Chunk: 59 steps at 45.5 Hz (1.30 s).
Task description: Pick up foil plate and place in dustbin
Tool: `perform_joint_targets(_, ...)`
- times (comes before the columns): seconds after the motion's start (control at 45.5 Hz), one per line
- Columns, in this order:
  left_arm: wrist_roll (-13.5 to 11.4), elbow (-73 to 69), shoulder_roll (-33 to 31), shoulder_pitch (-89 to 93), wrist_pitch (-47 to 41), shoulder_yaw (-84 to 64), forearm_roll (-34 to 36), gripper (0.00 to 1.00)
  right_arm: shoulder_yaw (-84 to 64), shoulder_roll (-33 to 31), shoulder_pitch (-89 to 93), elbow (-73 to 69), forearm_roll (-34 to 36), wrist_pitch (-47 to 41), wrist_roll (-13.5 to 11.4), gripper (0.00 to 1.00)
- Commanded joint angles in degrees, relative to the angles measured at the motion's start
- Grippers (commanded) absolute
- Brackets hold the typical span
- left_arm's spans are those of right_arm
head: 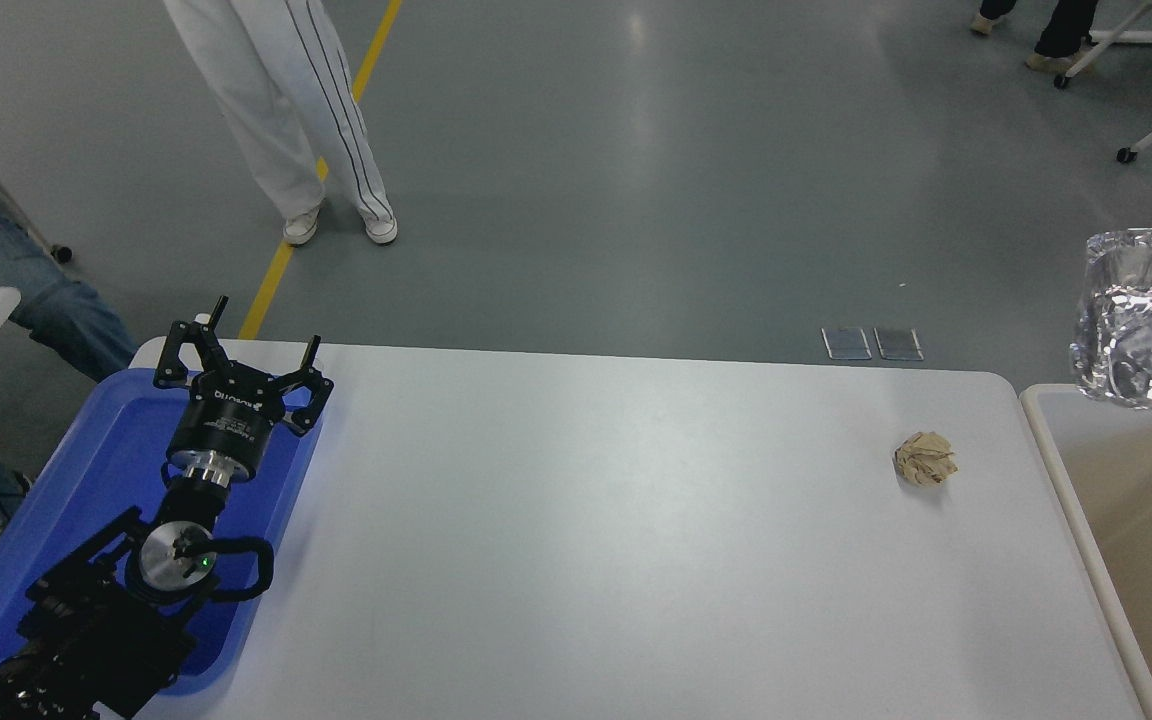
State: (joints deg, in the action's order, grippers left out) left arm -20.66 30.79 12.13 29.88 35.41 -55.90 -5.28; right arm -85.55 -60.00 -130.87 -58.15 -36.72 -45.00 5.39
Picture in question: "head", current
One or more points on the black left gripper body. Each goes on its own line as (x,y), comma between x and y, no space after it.
(221,427)

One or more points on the silver foil tray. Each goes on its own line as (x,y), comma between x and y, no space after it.
(1151,320)

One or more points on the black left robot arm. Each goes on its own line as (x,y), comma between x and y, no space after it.
(86,622)

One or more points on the clear floor plate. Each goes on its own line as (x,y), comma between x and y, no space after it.
(847,343)
(898,343)

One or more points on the blue plastic tray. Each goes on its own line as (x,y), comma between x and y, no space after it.
(86,472)

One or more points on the standing person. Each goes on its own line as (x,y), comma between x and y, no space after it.
(276,100)

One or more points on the crumpled tan paper ball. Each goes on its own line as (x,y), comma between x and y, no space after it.
(925,458)

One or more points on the walking person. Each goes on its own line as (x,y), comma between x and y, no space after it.
(1061,35)

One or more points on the large pale bin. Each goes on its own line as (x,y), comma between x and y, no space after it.
(1146,520)

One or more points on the grey chair frame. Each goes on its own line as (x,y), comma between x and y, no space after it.
(11,215)

